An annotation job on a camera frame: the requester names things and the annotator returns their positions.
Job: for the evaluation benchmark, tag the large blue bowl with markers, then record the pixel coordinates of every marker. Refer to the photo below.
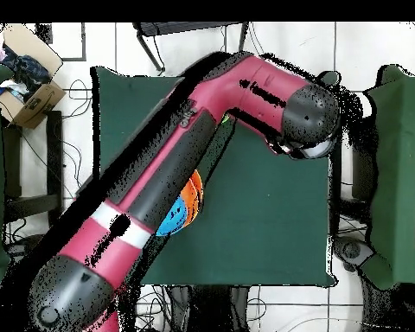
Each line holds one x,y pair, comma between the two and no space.
174,218

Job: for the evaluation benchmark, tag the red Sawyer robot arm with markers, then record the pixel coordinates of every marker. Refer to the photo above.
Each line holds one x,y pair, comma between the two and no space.
228,90

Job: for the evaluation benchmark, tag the large orange bowl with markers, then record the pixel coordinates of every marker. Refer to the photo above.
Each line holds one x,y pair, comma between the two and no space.
195,188

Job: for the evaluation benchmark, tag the dark green tablecloth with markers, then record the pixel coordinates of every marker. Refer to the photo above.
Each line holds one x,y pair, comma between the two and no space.
263,224

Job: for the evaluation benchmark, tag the black equipment case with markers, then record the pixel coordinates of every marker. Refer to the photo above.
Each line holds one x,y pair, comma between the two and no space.
363,166

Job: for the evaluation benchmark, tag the cardboard box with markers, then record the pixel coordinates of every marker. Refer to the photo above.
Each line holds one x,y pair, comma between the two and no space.
38,103

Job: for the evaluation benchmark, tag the dark blue cloth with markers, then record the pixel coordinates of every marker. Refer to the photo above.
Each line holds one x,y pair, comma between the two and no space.
27,72

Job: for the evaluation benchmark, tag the black bench frame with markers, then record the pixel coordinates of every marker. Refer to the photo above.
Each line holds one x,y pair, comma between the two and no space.
54,145

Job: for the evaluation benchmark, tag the black metal chair frame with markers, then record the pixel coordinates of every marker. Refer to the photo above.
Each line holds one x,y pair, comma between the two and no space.
180,27

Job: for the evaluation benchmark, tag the black pedestal foot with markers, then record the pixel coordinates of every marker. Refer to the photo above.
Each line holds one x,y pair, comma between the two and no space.
352,249
19,246

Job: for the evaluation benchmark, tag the black square floor frame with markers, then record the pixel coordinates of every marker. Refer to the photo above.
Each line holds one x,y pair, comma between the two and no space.
44,33

